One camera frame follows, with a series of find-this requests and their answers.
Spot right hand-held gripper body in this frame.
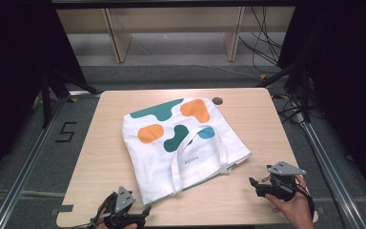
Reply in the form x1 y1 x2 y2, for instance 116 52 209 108
255 160 308 202

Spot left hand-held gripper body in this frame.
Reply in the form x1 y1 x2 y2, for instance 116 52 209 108
91 185 148 229

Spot white tote bag coloured blobs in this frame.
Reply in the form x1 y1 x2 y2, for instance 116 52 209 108
121 97 253 206

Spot person's left hand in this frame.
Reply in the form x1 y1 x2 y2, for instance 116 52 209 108
93 222 138 229

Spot person's right hand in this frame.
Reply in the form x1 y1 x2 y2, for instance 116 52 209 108
264 174 315 229

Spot black metal stand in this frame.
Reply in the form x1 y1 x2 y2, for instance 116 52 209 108
254 60 313 124
31 68 102 129

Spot black curtain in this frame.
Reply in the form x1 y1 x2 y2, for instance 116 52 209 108
276 0 366 201
0 0 89 189

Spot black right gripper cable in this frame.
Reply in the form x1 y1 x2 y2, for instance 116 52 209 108
295 182 316 220

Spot grey left gripper cable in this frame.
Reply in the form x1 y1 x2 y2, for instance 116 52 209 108
71 221 97 229

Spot aluminium floor rail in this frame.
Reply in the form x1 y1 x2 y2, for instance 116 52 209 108
0 90 103 229
294 112 366 229

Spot black cables bundle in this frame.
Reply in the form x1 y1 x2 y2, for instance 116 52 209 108
238 6 284 74

